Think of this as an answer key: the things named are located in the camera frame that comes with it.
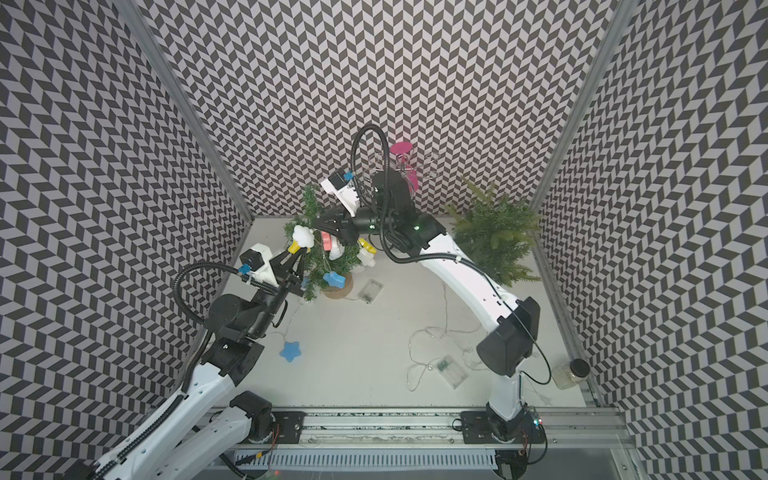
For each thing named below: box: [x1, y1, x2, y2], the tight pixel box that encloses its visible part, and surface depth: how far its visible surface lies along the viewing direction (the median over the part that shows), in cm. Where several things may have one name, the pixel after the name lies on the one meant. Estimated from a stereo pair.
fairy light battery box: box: [437, 355, 469, 390], surface depth 84 cm
